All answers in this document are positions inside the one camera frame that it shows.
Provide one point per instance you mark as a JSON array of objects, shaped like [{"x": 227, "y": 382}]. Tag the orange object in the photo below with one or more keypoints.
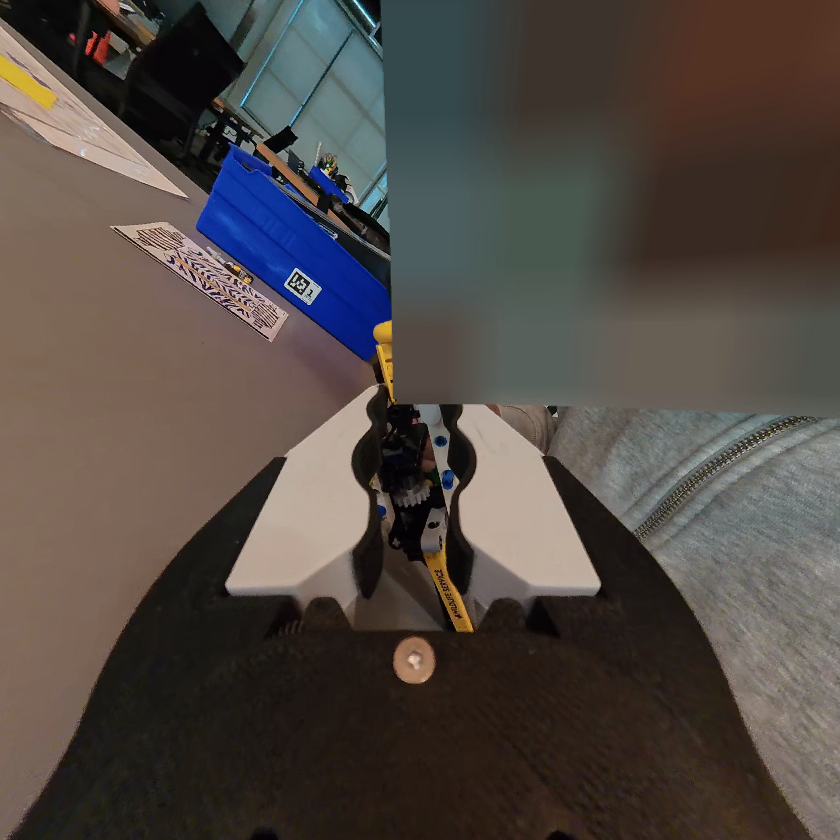
[{"x": 98, "y": 47}]

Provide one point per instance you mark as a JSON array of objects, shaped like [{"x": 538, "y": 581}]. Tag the grey zip jacket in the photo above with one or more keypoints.
[{"x": 741, "y": 558}]

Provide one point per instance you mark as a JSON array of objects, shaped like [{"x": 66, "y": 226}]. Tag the black chair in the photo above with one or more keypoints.
[{"x": 177, "y": 72}]

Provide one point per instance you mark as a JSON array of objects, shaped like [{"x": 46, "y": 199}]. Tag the yellow flat lego piece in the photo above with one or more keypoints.
[{"x": 23, "y": 82}]

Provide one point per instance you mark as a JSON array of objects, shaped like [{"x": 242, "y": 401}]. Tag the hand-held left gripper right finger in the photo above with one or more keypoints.
[{"x": 525, "y": 525}]

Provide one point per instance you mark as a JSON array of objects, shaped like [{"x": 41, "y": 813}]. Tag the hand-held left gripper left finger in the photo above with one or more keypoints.
[{"x": 302, "y": 518}]

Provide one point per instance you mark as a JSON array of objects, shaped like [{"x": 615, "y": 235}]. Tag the small loose lego pieces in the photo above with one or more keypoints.
[{"x": 233, "y": 268}]

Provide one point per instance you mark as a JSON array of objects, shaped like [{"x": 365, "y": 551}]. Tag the yellow and black lego model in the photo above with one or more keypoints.
[{"x": 413, "y": 518}]

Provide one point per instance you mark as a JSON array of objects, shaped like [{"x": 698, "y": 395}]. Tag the striped sticker sheet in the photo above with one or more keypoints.
[{"x": 190, "y": 269}]

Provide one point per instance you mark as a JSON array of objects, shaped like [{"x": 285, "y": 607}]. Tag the blue plastic bin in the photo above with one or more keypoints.
[{"x": 262, "y": 236}]

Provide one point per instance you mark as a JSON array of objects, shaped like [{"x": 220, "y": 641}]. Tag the small blue bin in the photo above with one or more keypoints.
[{"x": 328, "y": 184}]

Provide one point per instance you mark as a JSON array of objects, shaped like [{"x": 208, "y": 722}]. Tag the white instruction sheet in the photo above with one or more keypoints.
[{"x": 92, "y": 131}]

